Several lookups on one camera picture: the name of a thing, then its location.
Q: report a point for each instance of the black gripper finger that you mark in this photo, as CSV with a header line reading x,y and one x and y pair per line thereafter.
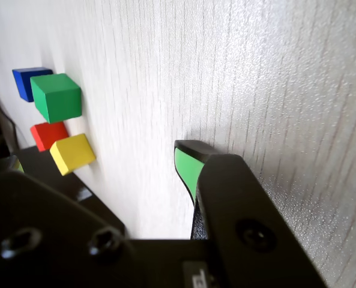
x,y
240,204

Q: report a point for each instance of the black cardboard box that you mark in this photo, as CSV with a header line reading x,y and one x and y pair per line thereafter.
x,y
33,159

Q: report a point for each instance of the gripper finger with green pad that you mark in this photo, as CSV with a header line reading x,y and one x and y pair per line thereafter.
x,y
185,168

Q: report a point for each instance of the red wooden cube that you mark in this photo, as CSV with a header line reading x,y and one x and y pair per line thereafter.
x,y
47,135

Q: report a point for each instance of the yellow wooden cube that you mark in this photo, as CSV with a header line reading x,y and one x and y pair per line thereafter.
x,y
72,154

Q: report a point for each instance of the green wooden cube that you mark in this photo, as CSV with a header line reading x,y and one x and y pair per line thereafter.
x,y
57,102

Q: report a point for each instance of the blue wooden cube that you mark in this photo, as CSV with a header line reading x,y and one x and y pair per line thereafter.
x,y
23,87

